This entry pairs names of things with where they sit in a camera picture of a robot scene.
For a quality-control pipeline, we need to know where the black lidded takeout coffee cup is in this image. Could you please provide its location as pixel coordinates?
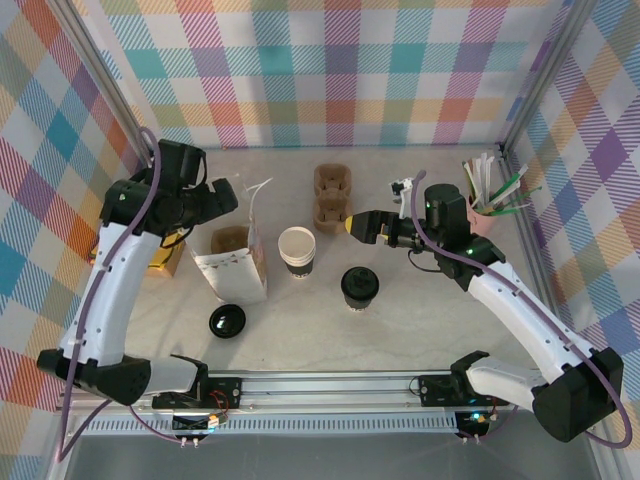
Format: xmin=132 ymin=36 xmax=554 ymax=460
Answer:
xmin=340 ymin=266 xmax=382 ymax=315

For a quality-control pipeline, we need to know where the cartoon animal paper gift bag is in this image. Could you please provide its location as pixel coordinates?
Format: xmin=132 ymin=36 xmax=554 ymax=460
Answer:
xmin=192 ymin=173 xmax=277 ymax=305

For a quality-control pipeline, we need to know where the black plastic cup lid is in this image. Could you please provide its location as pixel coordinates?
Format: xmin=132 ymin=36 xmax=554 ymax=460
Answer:
xmin=208 ymin=303 xmax=248 ymax=340

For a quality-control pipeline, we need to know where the white paper wrapped straw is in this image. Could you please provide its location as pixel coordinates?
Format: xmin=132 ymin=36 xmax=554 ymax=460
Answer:
xmin=472 ymin=155 xmax=489 ymax=206
xmin=461 ymin=158 xmax=480 ymax=207
xmin=480 ymin=152 xmax=497 ymax=204

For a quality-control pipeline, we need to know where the stack of cardboard cup carriers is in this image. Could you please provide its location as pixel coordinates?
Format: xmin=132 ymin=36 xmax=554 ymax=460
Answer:
xmin=313 ymin=164 xmax=354 ymax=235

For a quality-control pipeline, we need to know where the yellow paper napkin stack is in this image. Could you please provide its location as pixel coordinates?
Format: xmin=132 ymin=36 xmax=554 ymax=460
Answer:
xmin=89 ymin=229 xmax=190 ymax=279

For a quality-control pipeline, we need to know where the green paper wrapped straw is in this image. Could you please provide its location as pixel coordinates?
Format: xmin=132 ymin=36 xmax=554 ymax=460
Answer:
xmin=485 ymin=202 xmax=532 ymax=217
xmin=489 ymin=163 xmax=531 ymax=207

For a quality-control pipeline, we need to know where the straws and stirrers bundle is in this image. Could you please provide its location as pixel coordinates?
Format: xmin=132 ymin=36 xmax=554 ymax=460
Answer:
xmin=499 ymin=185 xmax=544 ymax=211

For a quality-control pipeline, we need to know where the aluminium frame post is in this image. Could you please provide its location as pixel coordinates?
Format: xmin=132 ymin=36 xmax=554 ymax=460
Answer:
xmin=498 ymin=0 xmax=594 ymax=156
xmin=47 ymin=0 xmax=156 ymax=166

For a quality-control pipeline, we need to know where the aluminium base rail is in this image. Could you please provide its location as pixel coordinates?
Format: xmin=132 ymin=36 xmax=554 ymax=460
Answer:
xmin=59 ymin=370 xmax=539 ymax=417

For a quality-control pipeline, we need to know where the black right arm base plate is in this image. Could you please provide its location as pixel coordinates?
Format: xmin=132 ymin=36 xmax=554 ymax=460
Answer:
xmin=418 ymin=373 xmax=511 ymax=407

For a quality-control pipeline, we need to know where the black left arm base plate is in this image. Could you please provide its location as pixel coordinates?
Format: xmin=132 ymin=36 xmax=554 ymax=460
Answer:
xmin=152 ymin=377 xmax=245 ymax=410

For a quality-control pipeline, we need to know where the slotted grey cable duct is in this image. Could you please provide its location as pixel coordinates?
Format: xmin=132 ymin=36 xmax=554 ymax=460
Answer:
xmin=79 ymin=417 xmax=460 ymax=437

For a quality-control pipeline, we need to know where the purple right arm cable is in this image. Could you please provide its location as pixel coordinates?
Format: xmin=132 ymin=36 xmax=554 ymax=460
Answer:
xmin=409 ymin=169 xmax=632 ymax=449

